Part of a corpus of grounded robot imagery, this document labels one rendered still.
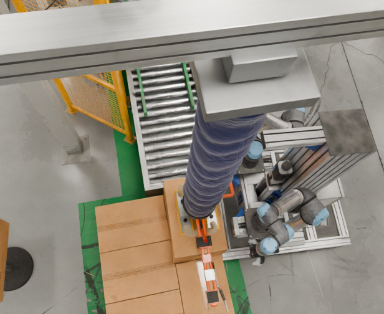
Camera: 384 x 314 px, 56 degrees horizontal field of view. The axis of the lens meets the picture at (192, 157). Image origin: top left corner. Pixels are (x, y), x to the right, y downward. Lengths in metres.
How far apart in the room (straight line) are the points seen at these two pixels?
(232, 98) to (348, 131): 1.19
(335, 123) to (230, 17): 1.29
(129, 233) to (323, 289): 1.97
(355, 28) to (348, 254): 3.31
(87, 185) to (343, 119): 2.69
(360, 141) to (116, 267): 2.09
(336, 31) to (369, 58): 4.31
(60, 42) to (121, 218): 2.52
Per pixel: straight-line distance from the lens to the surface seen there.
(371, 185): 4.40
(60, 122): 3.37
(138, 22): 0.79
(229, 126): 1.09
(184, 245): 2.72
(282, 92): 0.94
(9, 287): 3.89
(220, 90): 0.91
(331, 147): 1.93
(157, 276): 3.10
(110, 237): 3.17
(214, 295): 2.45
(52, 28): 0.80
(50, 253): 3.83
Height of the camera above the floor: 3.64
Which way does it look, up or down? 68 degrees down
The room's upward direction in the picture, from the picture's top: 10 degrees clockwise
